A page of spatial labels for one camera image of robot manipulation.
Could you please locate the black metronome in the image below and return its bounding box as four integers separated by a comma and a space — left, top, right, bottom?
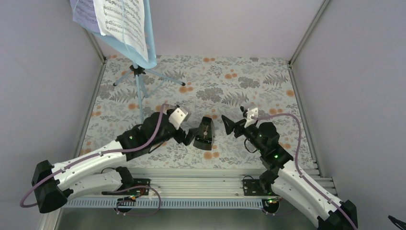
193, 116, 215, 151

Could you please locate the light blue music stand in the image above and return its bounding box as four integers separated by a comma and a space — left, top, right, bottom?
70, 0, 186, 124

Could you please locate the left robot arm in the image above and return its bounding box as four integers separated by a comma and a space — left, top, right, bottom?
32, 108, 198, 214

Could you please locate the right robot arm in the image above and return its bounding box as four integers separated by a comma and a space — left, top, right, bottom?
221, 115, 358, 230

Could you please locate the floral patterned mat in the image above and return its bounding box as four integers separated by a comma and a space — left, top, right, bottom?
80, 55, 316, 169

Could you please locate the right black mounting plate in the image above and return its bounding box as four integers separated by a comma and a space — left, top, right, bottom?
242, 177, 271, 196

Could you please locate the black mounting plate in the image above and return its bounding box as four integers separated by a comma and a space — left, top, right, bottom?
242, 177, 271, 196
101, 178, 151, 196

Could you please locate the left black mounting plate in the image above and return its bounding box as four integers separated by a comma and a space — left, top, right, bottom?
101, 178, 151, 196

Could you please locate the white sheet music page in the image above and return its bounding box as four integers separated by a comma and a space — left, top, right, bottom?
93, 0, 149, 62

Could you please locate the black object at corner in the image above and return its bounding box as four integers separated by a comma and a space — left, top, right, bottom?
388, 215, 406, 230

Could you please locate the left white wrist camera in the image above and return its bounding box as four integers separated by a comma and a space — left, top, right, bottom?
169, 106, 191, 130

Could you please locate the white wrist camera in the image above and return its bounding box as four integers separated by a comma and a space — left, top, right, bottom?
169, 106, 191, 130
240, 105, 259, 128

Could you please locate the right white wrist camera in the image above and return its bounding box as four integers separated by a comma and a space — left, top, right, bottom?
240, 105, 259, 128

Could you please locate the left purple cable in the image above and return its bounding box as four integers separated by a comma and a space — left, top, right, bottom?
19, 103, 172, 218

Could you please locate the aluminium rail base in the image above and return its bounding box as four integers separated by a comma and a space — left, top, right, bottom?
38, 167, 350, 230

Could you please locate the light blue cable duct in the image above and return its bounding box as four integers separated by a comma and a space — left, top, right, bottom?
64, 197, 263, 209

